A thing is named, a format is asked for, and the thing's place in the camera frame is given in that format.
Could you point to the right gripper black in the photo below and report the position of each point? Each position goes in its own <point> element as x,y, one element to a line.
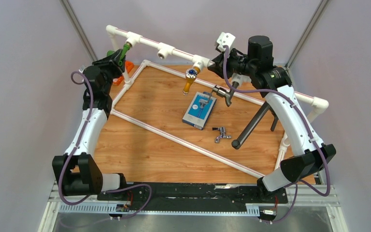
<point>217,66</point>

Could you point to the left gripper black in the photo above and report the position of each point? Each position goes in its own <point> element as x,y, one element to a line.
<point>111,63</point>

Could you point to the green plastic faucet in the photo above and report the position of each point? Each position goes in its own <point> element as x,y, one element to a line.
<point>117,57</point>

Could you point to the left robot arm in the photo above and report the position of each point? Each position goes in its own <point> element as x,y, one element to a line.
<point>76,171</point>

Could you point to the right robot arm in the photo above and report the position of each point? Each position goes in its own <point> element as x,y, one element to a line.
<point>310,153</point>

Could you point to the dark grey short faucet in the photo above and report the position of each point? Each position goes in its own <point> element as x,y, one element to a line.
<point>226,94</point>

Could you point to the blue razor box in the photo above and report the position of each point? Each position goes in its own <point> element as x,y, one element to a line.
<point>199,110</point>

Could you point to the chrome metal faucet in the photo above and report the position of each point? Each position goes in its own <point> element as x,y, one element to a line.
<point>222,134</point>

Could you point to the dark grey long faucet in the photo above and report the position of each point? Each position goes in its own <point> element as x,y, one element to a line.
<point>265,107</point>

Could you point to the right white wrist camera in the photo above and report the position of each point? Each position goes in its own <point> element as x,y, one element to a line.
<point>224,39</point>

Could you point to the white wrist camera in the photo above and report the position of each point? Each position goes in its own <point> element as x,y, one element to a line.
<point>82,68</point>
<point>224,39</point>

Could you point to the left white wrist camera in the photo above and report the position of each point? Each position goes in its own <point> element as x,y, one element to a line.
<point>82,68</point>

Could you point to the white PVC pipe frame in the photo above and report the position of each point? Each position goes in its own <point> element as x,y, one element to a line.
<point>319,105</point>

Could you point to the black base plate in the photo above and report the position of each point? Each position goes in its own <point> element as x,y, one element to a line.
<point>192,197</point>

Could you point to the aluminium frame rail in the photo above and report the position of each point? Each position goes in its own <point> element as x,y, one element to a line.
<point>298,196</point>

